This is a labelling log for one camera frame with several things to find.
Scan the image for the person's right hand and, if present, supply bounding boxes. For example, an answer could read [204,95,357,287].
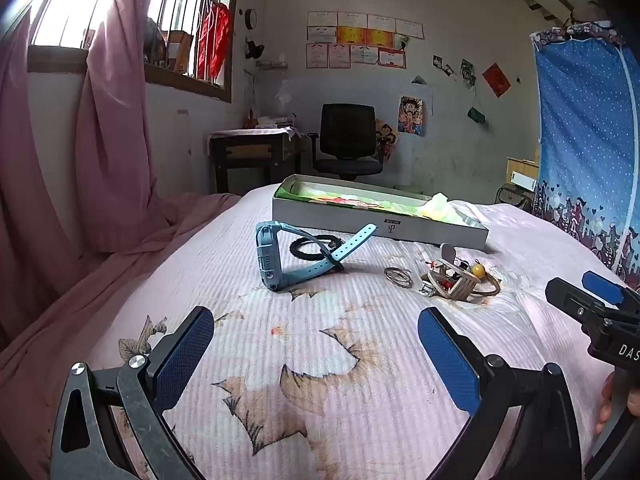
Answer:
[594,372,617,436]

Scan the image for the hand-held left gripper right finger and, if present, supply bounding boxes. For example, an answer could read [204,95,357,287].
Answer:
[417,306,583,480]

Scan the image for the cardboard boxes on sill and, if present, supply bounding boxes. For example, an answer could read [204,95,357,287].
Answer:
[165,30,195,78]

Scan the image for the beige hair claw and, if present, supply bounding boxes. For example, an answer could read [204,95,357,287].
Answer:
[420,243,476,302]

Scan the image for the dark wooden desk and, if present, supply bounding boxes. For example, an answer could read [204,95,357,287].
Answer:
[209,127,302,195]

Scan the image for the white shallow cardboard box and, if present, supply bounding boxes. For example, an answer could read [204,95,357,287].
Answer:
[272,174,490,251]

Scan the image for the cartoon wall poster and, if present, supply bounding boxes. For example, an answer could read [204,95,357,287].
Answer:
[375,119,400,161]

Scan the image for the barred window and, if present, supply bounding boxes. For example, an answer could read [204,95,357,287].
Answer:
[30,0,240,103]

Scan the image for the colourful printed paper lining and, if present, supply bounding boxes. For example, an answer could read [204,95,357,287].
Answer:
[280,177,468,222]

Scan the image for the anime wall poster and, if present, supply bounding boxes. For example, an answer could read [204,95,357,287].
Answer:
[397,96,426,137]

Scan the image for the stack of books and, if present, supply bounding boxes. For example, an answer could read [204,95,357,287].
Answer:
[243,115,296,130]

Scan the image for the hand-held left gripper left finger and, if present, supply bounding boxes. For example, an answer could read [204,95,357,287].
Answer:
[50,305,216,480]

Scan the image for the silver spiral ring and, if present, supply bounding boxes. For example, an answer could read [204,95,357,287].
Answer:
[384,266,413,288]

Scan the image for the black wire basket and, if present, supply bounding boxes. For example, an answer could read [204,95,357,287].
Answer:
[495,185,534,214]

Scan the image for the black office chair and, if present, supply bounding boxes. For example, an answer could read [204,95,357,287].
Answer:
[307,103,391,182]

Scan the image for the black braided hair tie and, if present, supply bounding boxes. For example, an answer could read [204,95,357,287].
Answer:
[289,232,346,272]

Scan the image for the red hanging cloth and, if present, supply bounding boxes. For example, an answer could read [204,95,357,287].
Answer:
[197,2,232,81]

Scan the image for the blue dotted curtain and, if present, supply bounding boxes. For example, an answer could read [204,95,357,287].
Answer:
[530,20,640,291]

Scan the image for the pink curtain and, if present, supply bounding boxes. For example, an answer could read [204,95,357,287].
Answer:
[0,0,201,261]

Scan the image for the blue smartwatch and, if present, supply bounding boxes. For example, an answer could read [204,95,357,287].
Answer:
[255,221,377,292]

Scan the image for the red paper square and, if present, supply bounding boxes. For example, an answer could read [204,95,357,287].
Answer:
[482,62,512,99]

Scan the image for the group of wall certificates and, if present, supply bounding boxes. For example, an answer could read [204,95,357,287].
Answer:
[306,11,425,70]

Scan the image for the wooden cabinet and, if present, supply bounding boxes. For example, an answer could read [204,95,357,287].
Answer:
[505,157,541,193]

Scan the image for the pink bed sheet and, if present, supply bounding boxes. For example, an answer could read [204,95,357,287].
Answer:
[0,192,246,376]

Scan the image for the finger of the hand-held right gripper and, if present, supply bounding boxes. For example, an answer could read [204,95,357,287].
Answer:
[582,270,640,322]
[545,277,608,333]

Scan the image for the hair tie with yellow bead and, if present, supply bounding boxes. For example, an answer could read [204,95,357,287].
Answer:
[467,260,502,297]

